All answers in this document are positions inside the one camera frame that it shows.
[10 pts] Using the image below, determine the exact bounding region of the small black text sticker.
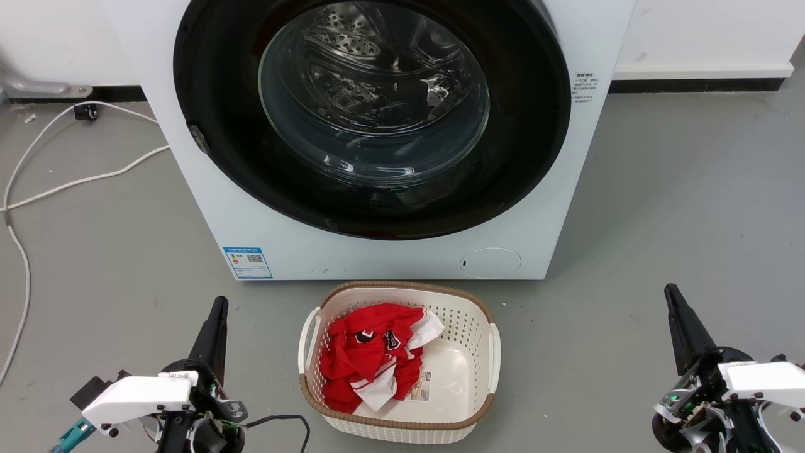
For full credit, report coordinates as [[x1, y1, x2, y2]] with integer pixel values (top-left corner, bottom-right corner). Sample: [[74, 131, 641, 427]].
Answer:
[[572, 72, 599, 105]]

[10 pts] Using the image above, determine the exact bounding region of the white plastic laundry basket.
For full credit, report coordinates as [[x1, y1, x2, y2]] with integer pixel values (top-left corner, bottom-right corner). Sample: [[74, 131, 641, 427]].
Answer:
[[298, 280, 502, 445]]

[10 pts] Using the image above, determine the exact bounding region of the white power cable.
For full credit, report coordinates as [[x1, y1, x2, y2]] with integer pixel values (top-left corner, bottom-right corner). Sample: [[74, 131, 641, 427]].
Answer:
[[0, 145, 171, 213], [0, 101, 160, 386]]

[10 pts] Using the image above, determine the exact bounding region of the blue energy label sticker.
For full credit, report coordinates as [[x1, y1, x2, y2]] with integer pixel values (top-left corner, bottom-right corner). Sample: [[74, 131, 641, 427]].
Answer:
[[223, 246, 274, 280]]

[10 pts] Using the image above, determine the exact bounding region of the round white filter cover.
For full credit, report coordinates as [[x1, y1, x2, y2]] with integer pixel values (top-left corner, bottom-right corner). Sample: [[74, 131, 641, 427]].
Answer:
[[459, 247, 522, 279]]

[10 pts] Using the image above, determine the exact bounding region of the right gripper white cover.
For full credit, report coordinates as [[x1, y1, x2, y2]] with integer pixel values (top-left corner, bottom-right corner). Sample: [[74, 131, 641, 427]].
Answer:
[[652, 283, 805, 453]]

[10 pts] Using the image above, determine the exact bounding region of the black round washer door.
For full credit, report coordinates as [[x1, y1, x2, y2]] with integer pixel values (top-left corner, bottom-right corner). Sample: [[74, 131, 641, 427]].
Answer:
[[173, 0, 572, 241]]

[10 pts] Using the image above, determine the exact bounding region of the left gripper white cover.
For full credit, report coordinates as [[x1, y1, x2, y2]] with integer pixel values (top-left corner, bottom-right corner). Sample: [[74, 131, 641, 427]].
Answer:
[[81, 296, 248, 453]]

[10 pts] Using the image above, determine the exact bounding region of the red and white garment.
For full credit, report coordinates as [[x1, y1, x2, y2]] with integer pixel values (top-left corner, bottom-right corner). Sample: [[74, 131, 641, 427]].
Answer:
[[319, 303, 446, 415]]

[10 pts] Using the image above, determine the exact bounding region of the white front-load washing machine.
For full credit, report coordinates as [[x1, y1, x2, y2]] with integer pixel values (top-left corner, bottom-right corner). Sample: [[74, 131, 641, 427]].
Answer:
[[103, 0, 637, 281]]

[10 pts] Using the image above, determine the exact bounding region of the paper label with barcode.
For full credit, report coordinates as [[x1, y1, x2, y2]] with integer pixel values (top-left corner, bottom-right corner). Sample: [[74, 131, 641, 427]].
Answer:
[[406, 370, 433, 403]]

